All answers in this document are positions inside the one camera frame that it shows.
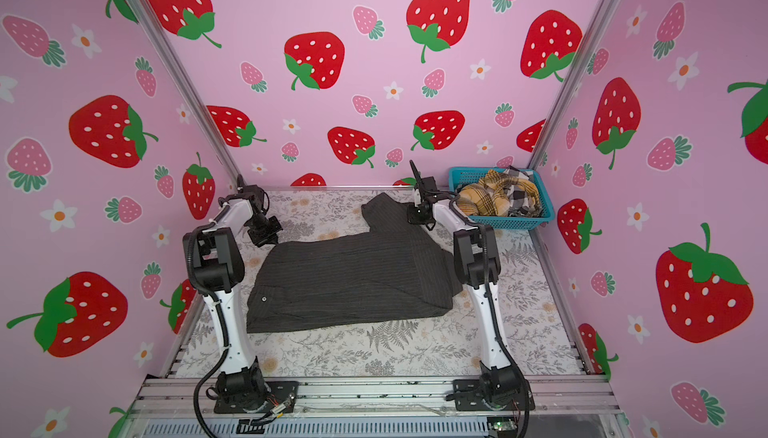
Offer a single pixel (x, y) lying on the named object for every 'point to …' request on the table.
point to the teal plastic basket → (508, 198)
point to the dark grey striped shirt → (397, 267)
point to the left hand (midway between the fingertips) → (279, 237)
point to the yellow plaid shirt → (485, 197)
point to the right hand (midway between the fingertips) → (410, 216)
